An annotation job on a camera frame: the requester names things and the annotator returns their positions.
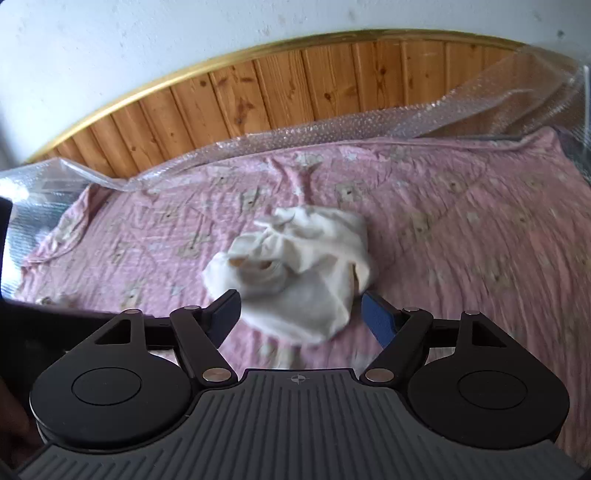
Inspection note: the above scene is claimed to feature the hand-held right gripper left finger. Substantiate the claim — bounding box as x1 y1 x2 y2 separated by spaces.
81 290 243 385

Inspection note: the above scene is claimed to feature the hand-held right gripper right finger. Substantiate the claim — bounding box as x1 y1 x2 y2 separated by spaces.
359 291 512 385

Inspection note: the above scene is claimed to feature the white garment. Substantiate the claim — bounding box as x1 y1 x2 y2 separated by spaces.
202 206 373 346

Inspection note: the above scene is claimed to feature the pink printed bed sheet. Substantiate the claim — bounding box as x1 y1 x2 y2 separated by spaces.
19 128 591 376

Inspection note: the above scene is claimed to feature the clear bubble wrap sheet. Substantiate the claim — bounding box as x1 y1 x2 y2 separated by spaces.
0 44 591 301

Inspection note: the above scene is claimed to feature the wooden headboard with gold trim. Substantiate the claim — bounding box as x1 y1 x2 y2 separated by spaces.
21 29 536 178

